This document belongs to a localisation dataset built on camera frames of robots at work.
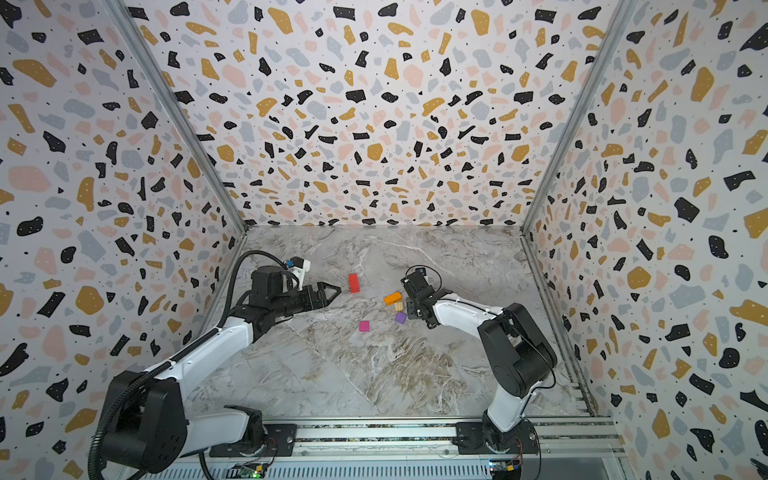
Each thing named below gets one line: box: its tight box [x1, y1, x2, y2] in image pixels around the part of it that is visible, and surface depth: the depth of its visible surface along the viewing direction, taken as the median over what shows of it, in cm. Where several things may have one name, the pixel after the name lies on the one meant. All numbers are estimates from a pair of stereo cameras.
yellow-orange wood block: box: [384, 292, 403, 306], surface depth 102 cm
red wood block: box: [348, 274, 361, 294], surface depth 108 cm
